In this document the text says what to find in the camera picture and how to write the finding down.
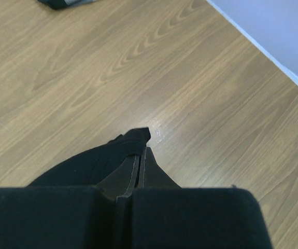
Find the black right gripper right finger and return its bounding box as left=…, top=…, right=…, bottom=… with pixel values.
left=139, top=147, right=180, bottom=188

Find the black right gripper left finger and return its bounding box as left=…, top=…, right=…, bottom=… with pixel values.
left=96, top=155, right=140, bottom=200

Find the black floral print t-shirt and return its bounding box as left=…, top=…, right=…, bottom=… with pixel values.
left=29, top=127, right=151, bottom=187

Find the black white checkered shirt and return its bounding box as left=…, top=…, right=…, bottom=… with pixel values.
left=38, top=0, right=97, bottom=10

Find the white wall trim strip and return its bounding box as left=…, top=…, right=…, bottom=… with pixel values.
left=209, top=0, right=298, bottom=86

